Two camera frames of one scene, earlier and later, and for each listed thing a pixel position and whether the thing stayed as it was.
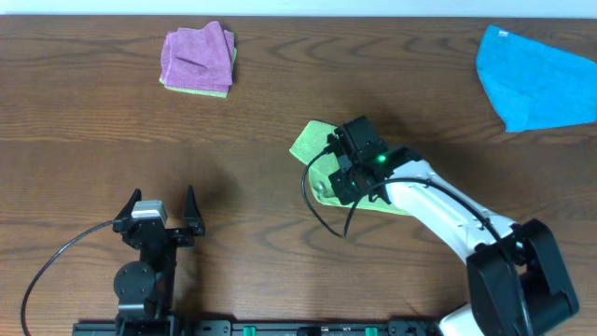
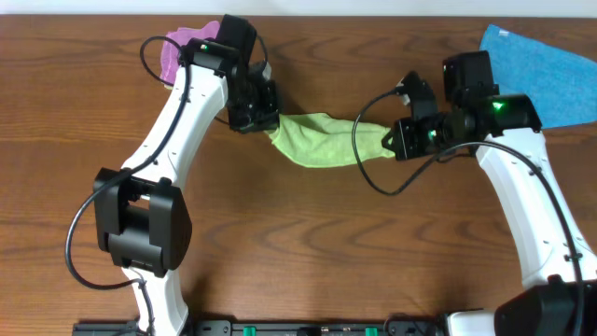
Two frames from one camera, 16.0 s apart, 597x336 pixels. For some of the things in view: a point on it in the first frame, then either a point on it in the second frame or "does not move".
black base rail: (257, 327) does not move
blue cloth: (532, 87) does not move
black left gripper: (187, 238) → (270, 116)
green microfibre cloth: (312, 147) → (318, 140)
